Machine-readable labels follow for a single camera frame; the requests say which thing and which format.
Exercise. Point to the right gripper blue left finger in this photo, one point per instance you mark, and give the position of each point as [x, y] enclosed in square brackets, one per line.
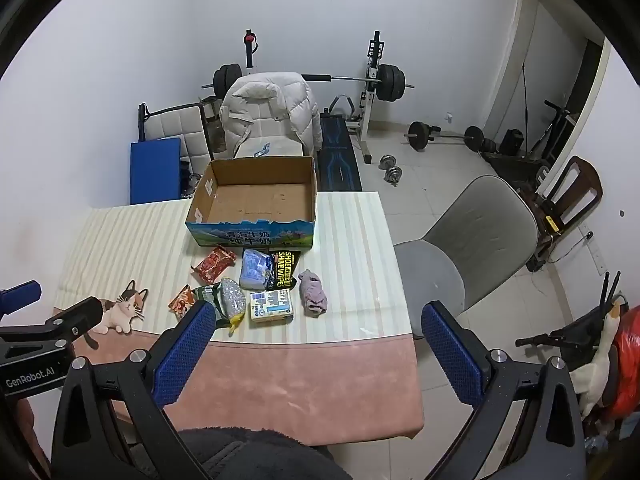
[176, 353]

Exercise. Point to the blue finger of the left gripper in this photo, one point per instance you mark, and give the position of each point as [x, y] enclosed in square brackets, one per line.
[18, 297]
[75, 321]

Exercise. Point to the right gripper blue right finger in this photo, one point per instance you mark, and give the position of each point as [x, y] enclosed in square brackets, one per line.
[460, 354]

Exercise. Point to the small red snack packet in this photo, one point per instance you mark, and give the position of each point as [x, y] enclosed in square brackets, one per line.
[182, 303]

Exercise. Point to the green snack packet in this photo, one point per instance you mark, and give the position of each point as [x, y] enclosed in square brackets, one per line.
[209, 293]

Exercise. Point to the silver yellow scouring sponge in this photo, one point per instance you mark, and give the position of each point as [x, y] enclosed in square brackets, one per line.
[232, 299]

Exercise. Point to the large red snack packet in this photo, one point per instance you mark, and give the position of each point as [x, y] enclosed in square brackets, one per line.
[210, 268]

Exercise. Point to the white blue tissue box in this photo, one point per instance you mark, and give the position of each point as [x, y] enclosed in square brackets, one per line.
[271, 305]

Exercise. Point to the blue tissue pack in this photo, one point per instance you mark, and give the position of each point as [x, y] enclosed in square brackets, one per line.
[256, 271]

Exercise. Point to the black yellow shoe wipes packet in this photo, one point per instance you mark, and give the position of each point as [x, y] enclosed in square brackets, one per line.
[283, 265]

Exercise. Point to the purple cloth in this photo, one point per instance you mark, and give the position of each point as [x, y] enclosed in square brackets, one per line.
[311, 292]

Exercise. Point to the cat plush toy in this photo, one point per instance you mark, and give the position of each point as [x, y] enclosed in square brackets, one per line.
[119, 314]

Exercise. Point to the white goose plush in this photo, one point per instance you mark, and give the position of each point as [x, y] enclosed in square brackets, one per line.
[595, 382]

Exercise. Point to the grey fabric chair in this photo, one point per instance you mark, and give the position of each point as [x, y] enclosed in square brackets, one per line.
[483, 238]

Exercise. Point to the open cardboard box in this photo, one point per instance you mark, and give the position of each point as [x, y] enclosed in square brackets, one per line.
[252, 202]

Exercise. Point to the red bag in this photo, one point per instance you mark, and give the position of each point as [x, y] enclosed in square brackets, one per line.
[620, 338]

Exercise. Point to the blue folded mat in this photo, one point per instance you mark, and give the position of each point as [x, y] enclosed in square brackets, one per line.
[154, 171]

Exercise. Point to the blue wrapper on chair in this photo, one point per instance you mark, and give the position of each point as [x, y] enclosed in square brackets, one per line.
[263, 151]

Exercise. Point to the dark wooden chair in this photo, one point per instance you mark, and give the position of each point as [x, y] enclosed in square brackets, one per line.
[577, 192]

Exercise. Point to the beige quilted chair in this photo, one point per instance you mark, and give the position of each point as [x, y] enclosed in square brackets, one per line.
[187, 124]

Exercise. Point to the chrome dumbbell pair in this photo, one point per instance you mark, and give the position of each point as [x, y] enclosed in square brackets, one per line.
[392, 172]

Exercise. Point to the black blue weight bench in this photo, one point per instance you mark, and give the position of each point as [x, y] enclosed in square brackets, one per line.
[336, 161]

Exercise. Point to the white padded chair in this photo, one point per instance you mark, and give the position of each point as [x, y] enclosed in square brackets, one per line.
[267, 124]

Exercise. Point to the floor barbell with plates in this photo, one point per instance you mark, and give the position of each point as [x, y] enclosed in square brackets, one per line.
[419, 135]

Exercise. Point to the white puffer jacket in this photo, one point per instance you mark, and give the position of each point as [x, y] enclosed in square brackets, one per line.
[270, 105]

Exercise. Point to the barbell on rack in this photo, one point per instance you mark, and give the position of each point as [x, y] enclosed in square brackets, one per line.
[388, 85]

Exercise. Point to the white squat rack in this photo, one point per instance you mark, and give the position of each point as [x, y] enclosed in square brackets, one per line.
[358, 126]

